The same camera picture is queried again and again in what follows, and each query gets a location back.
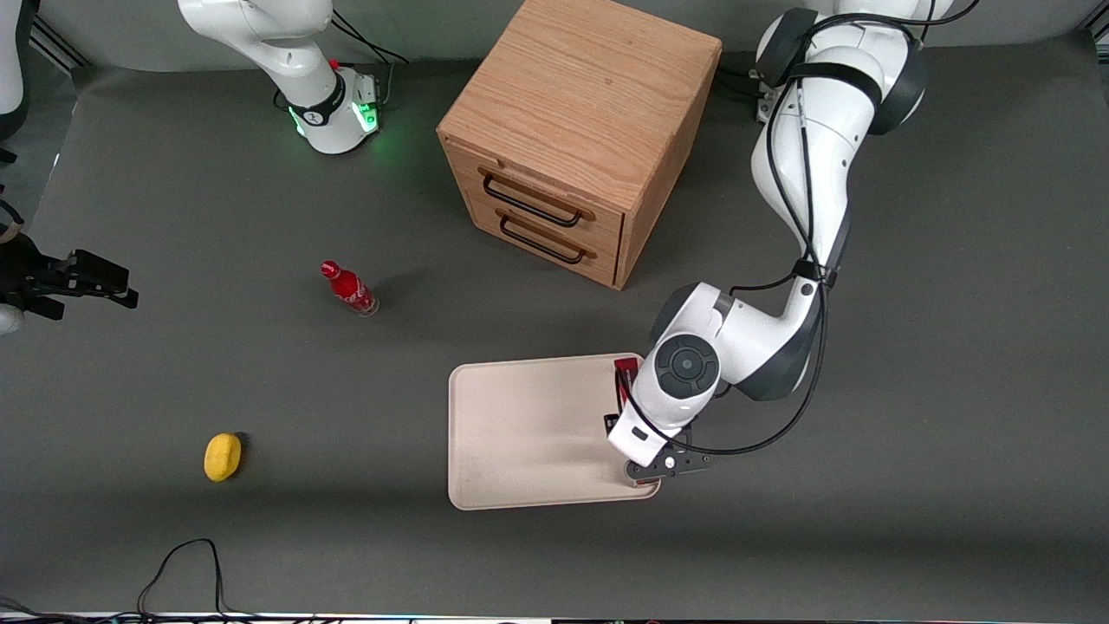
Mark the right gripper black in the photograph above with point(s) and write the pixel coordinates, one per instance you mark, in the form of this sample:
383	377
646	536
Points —
33	276

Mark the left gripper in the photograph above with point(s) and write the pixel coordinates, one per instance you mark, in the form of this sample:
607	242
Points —
619	400

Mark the red cookie box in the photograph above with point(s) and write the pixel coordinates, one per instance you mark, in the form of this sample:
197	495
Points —
630	362

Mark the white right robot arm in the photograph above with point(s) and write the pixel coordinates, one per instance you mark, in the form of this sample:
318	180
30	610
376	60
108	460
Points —
260	35

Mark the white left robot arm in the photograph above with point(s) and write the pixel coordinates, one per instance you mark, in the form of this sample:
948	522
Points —
806	147

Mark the cream plastic tray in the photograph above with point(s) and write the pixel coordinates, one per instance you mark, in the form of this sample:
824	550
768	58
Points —
528	433

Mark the wooden drawer front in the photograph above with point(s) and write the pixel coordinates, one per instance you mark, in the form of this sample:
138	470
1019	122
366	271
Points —
541	247
537	186

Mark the yellow lemon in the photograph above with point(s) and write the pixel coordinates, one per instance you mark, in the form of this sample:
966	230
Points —
223	457

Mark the red cola bottle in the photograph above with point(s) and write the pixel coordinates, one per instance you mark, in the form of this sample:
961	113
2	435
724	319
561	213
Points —
351	290

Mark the wooden drawer cabinet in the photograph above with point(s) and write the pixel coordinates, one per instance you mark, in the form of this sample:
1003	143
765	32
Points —
580	87

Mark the dark grey wrist camera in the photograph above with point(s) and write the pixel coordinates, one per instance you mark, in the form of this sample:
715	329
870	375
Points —
671	465

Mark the aluminium frame rail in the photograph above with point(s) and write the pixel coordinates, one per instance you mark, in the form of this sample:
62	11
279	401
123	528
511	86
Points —
56	42
1100	30

